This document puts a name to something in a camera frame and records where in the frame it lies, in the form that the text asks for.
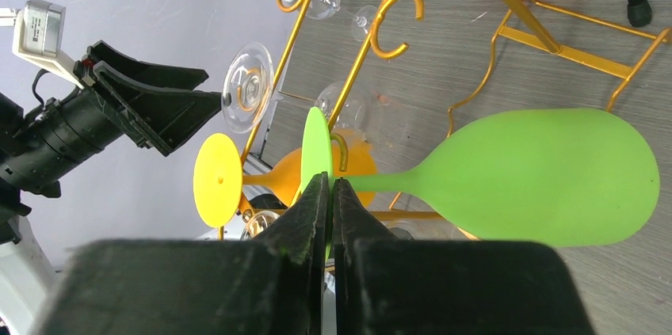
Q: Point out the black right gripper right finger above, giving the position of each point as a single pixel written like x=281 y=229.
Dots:
x=386 y=285

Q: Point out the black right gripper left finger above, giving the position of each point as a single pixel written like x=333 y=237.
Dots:
x=270 y=284

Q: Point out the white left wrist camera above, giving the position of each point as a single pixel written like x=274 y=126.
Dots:
x=37 y=37

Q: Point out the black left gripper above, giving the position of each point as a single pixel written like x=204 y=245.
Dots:
x=152 y=104

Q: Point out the clear wine glass front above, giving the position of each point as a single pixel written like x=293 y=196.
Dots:
x=367 y=116

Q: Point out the gold wire wine glass rack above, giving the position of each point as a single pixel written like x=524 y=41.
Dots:
x=332 y=149

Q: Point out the green silicone wine glass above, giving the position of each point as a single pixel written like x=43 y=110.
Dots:
x=564 y=177

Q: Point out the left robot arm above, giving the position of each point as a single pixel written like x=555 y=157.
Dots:
x=38 y=148

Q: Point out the yellow silicone wine glass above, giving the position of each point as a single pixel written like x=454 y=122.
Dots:
x=218 y=179

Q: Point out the black taped front rail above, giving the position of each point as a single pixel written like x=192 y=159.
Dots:
x=264 y=202

